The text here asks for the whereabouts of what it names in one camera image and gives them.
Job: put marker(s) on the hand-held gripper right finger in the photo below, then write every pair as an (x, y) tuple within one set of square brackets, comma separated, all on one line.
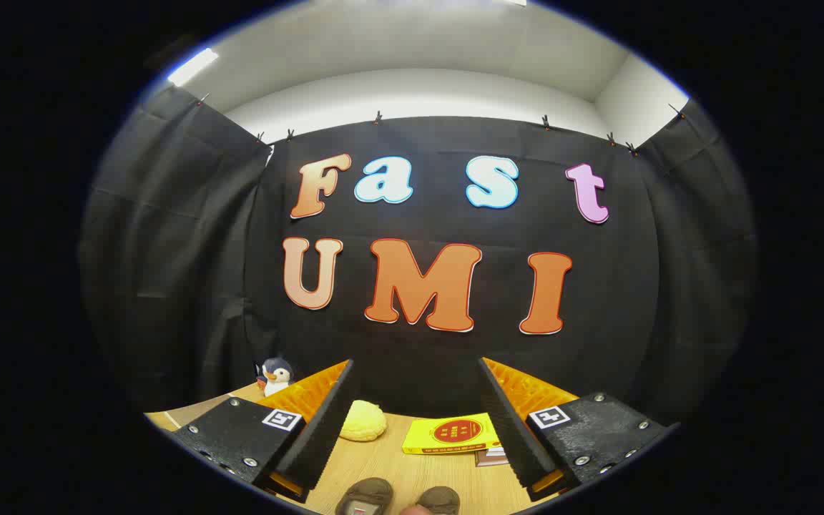
[(512, 429)]

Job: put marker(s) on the yellow round plush cushion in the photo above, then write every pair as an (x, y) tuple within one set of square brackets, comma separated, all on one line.
[(363, 420)]

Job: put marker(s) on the yellow book with red circle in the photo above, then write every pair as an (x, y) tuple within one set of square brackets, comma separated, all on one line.
[(451, 433)]

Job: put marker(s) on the brown fuzzy shoe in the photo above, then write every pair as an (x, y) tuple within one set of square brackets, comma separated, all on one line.
[(440, 499), (368, 495)]

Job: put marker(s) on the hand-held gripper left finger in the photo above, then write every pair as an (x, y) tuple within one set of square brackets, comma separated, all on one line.
[(326, 436)]

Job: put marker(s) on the brown book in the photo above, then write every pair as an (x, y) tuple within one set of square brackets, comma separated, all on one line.
[(492, 458)]

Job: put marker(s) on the ceiling light panel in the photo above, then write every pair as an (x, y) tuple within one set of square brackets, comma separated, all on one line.
[(192, 67)]

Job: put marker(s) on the penguin plush toy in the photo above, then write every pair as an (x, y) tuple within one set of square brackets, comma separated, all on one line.
[(276, 378)]

